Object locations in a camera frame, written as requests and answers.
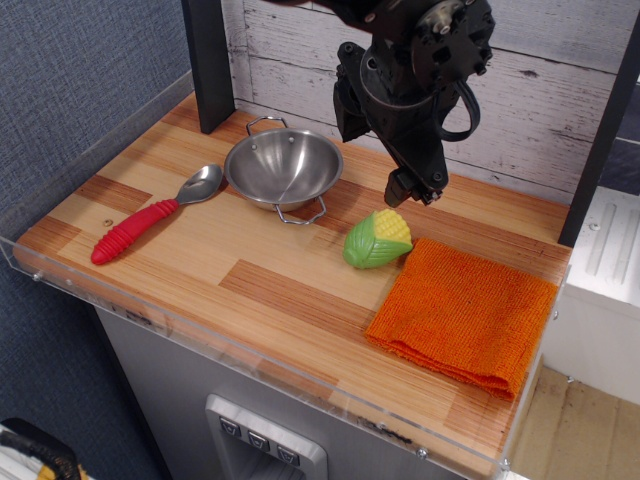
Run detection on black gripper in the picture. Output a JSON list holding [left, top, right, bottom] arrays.
[[333, 41, 448, 207]]

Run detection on green yellow toy corn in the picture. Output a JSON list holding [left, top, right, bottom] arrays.
[[342, 209, 413, 269]]

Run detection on silver metal bowl with handles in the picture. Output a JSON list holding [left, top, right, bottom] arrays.
[[224, 116, 344, 225]]

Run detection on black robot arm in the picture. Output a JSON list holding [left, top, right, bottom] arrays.
[[322, 0, 495, 208]]

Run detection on orange folded cloth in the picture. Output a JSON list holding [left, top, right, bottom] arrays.
[[365, 238, 558, 401]]

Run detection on white ribbed toy counter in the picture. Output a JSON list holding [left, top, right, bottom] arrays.
[[542, 187, 639, 404]]

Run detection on grey toy fridge cabinet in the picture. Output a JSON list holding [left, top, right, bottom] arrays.
[[98, 310, 459, 479]]

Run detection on silver dispenser panel with buttons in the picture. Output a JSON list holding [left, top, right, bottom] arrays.
[[205, 394, 329, 480]]

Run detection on clear acrylic table guard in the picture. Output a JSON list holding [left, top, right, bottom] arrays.
[[0, 69, 574, 480]]

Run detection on black and yellow object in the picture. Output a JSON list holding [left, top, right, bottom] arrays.
[[1, 418, 90, 479]]

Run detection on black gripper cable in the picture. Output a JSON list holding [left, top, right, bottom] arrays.
[[433, 79, 482, 142]]

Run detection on red handled metal spoon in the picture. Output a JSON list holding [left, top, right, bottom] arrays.
[[90, 164, 223, 265]]

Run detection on left black upright post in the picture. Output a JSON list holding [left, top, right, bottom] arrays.
[[181, 0, 235, 134]]

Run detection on black upright post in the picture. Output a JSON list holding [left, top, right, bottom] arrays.
[[558, 18, 639, 248], [181, 0, 235, 134]]

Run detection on right black upright post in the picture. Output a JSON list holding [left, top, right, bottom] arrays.
[[558, 18, 639, 248]]

